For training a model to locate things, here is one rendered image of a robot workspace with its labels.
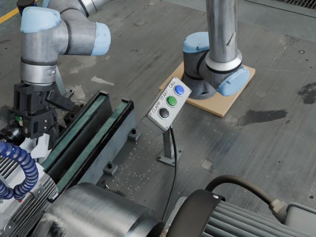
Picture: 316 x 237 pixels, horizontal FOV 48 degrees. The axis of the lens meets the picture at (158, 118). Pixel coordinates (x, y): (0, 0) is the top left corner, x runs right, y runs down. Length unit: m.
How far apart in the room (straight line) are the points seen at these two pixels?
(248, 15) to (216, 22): 2.40
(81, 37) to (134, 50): 0.86
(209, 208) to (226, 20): 0.66
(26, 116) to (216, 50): 0.58
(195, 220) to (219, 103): 0.93
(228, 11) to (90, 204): 0.61
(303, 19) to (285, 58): 1.83
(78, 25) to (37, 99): 0.18
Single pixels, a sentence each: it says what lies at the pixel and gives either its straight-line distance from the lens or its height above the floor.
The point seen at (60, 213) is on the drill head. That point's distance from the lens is 0.71.
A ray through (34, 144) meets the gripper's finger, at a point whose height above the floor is 1.12.
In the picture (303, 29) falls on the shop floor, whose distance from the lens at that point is 3.29.
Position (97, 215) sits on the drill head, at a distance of 0.69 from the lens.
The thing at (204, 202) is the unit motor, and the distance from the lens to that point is 0.46.
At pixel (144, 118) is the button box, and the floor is 1.06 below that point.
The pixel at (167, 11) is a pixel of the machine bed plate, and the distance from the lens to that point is 1.89.
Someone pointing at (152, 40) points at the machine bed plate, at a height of 0.80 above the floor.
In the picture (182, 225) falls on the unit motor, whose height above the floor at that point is 1.37.
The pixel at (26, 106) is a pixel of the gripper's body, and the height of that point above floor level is 1.24.
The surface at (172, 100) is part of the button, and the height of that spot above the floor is 1.07.
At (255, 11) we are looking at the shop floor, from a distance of 3.46.
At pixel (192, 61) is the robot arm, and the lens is 1.24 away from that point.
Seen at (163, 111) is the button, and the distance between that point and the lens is 0.95.
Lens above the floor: 1.76
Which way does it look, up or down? 47 degrees down
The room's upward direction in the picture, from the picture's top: 6 degrees counter-clockwise
